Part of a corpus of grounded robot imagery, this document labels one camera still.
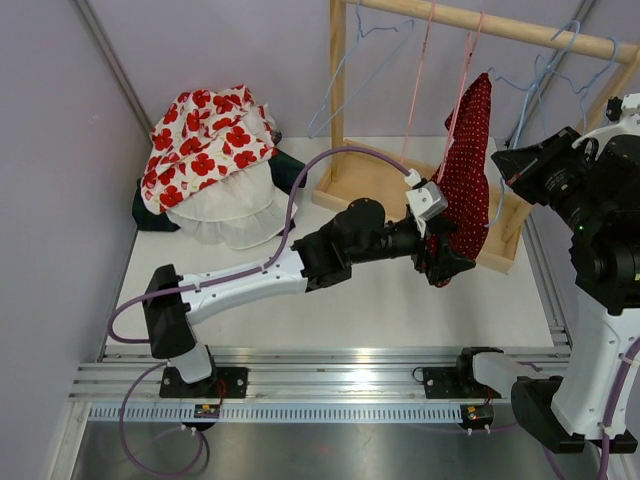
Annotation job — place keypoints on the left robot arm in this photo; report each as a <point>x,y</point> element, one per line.
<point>175,303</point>

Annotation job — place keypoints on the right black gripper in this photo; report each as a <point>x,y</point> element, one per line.
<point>517,166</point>

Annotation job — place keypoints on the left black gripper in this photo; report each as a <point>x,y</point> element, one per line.
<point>444,262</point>

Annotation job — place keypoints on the white red floral skirt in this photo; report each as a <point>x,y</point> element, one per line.
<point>204,137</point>

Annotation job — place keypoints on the wooden clothes rack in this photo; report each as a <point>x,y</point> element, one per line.
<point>357,170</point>

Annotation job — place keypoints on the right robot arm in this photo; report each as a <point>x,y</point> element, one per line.
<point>592,183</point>

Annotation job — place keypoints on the aluminium mounting rail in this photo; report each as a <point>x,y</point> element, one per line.
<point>278,375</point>

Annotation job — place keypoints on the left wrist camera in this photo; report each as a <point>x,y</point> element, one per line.
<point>425,200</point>

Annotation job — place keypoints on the dark green plaid skirt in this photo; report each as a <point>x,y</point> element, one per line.
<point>284,170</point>

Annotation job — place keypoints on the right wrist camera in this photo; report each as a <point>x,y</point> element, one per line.
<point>624,111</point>

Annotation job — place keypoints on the red polka dot skirt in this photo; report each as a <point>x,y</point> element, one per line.
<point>465,185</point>

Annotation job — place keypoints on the white slotted cable duct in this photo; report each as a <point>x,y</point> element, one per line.
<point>273,413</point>

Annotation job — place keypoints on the white pleated dress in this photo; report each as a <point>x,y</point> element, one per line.
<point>242,211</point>

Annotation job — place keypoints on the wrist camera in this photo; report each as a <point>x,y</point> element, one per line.
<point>425,200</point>
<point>624,111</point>

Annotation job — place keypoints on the blue hanger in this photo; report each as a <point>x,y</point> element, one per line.
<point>376,40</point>
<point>531,92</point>
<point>573,83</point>

